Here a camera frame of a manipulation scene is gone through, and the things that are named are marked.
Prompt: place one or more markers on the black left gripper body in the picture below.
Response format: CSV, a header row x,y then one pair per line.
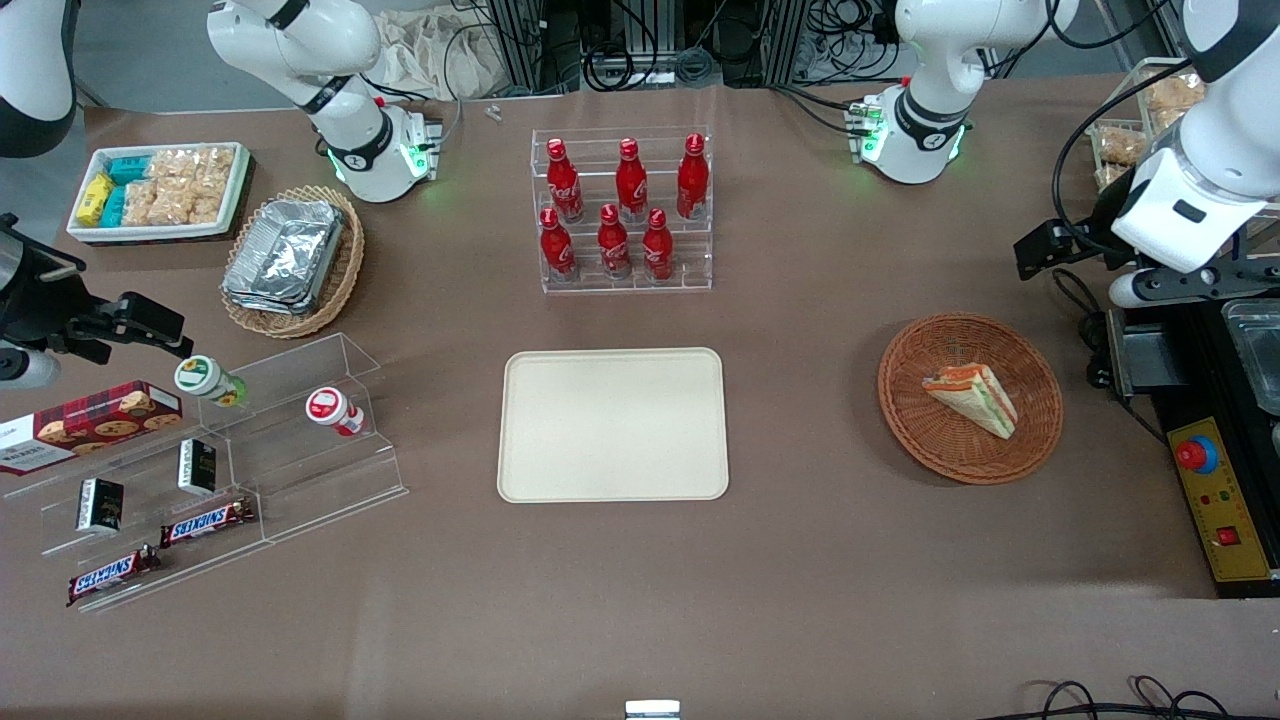
x,y
1092,236

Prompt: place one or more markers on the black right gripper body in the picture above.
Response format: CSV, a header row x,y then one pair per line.
x,y
42,300

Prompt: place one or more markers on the triangular sandwich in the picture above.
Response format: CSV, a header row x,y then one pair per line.
x,y
975,395

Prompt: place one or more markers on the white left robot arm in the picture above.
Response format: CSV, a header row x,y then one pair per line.
x,y
930,60

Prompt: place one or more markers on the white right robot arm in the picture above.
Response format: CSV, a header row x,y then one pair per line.
x,y
330,60

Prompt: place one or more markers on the white rectangular snack tray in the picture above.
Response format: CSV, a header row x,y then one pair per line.
x,y
230,215

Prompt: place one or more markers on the oval light wicker basket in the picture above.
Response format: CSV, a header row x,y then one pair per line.
x,y
345,270

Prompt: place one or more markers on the round brown wicker basket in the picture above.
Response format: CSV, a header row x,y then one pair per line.
x,y
950,445

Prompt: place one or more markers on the cream plastic serving tray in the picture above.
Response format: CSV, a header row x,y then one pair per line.
x,y
612,425

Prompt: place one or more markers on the green lid drink bottle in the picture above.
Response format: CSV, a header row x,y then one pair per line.
x,y
205,378

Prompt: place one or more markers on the bagged bread snack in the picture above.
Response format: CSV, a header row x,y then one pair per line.
x,y
1120,147
1175,98

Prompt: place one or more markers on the yellow snack packet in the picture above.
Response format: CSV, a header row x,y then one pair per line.
x,y
94,200

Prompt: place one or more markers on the clear rice cracker bag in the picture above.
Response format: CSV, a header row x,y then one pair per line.
x,y
172,165
215,165
190,203
140,203

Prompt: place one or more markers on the teal snack packet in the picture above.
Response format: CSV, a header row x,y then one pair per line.
x,y
113,206
128,168

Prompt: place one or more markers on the red plaid cookie box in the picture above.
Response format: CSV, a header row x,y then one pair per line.
x,y
90,425

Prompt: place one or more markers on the clear container with snacks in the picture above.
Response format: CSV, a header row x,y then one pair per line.
x,y
1125,120

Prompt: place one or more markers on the small black white box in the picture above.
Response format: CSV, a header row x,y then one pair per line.
x,y
197,467
100,505

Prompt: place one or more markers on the stacked aluminium foil containers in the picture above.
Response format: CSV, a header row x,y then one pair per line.
x,y
285,255

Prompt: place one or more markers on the red lid drink bottle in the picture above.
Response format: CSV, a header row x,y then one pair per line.
x,y
332,410

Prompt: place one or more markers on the black machine base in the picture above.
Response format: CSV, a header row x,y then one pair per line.
x,y
1200,380

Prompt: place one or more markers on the clear acrylic stepped shelf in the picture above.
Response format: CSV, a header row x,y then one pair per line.
x,y
300,470

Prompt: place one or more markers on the snickers chocolate bar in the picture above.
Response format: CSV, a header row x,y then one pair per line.
x,y
105,575
205,522

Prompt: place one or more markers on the clear plastic container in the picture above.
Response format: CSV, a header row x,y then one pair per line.
x,y
1255,355

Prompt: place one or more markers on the red emergency stop button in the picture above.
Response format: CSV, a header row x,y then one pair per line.
x,y
1196,455

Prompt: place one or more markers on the yellow control panel box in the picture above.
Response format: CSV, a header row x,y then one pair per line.
x,y
1230,520

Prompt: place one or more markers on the clear acrylic bottle rack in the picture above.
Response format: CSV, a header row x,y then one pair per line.
x,y
690,275

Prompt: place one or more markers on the red cola bottle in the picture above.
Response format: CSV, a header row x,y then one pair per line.
x,y
556,248
692,180
657,248
630,185
613,245
564,185

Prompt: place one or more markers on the beige crumpled cloth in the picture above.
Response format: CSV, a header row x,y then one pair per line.
x,y
425,55

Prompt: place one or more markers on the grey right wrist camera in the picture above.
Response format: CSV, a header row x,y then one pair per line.
x,y
25,368

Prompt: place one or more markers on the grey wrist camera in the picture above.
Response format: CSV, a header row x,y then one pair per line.
x,y
1165,285
25,368

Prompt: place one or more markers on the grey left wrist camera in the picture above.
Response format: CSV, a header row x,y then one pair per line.
x,y
1165,285

